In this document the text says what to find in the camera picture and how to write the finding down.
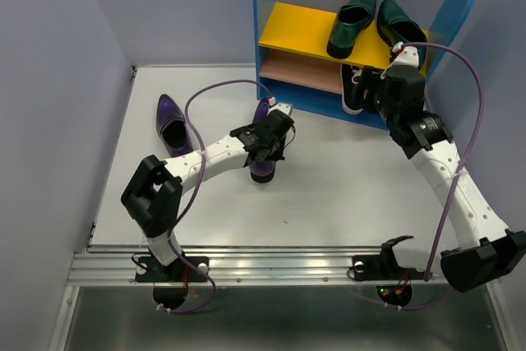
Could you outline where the black sneaker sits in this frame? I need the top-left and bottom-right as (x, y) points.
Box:
(340, 64), (363, 115)

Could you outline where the green loafer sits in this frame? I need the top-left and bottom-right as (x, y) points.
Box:
(326, 0), (377, 59)
(376, 0), (427, 48)

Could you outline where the aluminium mounting rail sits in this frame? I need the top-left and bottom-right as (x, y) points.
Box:
(65, 246), (502, 286)

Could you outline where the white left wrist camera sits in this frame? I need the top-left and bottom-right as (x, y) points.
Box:
(268, 102), (293, 116)

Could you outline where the blue and yellow shoe shelf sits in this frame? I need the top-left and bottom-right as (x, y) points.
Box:
(253, 0), (475, 128)

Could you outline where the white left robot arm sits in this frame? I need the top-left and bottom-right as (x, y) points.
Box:
(121, 103), (294, 283)

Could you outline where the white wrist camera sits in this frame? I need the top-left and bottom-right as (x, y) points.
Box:
(268, 102), (293, 116)
(388, 42), (421, 70)

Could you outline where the purple loafer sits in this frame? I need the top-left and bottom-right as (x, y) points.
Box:
(249, 99), (275, 183)
(155, 94), (193, 157)

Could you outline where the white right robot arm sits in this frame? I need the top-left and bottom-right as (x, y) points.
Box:
(351, 65), (525, 293)

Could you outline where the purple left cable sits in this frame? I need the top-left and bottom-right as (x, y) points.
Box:
(155, 79), (277, 314)

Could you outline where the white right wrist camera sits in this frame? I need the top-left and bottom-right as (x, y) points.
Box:
(388, 42), (421, 70)

